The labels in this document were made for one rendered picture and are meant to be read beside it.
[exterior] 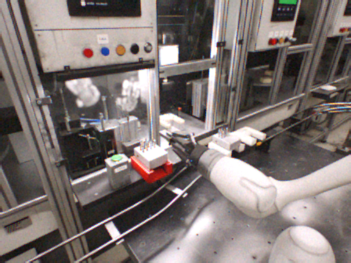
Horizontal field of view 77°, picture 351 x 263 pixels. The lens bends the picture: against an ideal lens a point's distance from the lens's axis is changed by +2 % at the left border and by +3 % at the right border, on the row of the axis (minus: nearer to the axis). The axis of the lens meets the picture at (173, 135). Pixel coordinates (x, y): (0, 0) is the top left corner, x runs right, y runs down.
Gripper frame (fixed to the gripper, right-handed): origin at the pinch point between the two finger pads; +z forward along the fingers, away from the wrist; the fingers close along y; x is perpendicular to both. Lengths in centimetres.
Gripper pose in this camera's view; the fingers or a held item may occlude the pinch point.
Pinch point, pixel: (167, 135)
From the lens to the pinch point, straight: 81.6
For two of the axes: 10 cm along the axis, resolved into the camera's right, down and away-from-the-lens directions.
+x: -7.9, 2.8, -5.4
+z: -6.1, -3.8, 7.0
